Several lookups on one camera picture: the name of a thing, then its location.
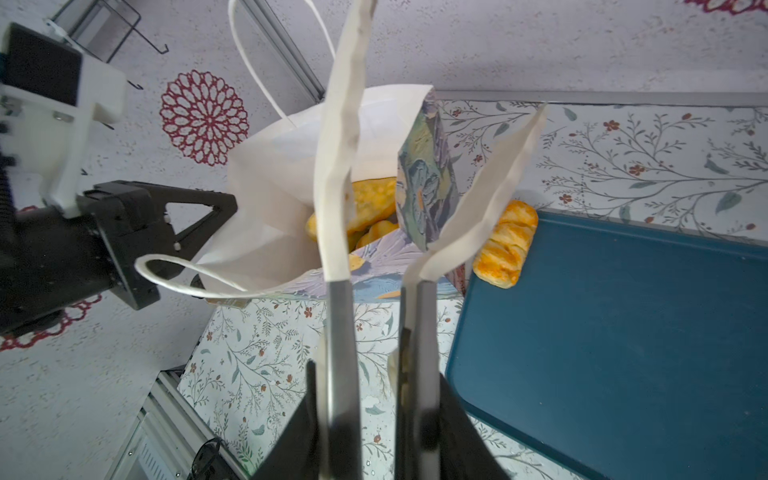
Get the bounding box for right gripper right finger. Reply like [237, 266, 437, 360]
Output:
[394, 107, 547, 479]

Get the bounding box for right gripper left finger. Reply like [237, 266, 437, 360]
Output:
[313, 1, 376, 479]

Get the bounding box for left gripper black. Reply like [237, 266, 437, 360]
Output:
[1, 181, 238, 336]

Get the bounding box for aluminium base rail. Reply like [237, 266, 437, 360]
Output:
[106, 368, 249, 479]

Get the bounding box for floral paper gift bag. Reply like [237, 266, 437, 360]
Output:
[134, 0, 466, 307]

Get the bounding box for teal serving tray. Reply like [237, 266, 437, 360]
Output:
[446, 213, 767, 479]

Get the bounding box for croissant bread top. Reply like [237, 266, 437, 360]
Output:
[346, 177, 397, 234]

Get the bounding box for black wire wall rack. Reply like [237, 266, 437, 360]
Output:
[45, 0, 169, 64]

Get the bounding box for small croissant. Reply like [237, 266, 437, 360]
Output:
[355, 220, 399, 249]

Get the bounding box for striped bread roll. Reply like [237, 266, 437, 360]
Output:
[472, 200, 539, 289]

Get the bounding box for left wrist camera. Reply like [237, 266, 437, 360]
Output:
[1, 23, 127, 218]

